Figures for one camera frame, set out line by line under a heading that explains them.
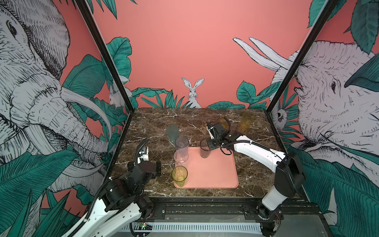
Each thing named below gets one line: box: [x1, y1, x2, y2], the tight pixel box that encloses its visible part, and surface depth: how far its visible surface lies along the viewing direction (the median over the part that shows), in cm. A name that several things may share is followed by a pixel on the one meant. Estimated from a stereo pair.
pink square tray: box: [184, 146, 239, 189], surface depth 90 cm
